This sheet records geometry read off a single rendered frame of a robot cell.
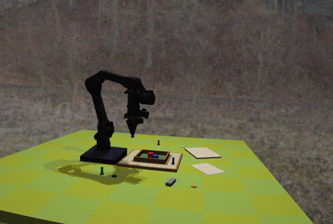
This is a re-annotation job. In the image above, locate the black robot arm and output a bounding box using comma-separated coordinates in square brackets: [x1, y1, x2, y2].
[85, 71, 156, 152]

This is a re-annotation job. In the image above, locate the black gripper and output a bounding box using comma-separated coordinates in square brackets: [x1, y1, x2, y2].
[124, 103, 143, 136]

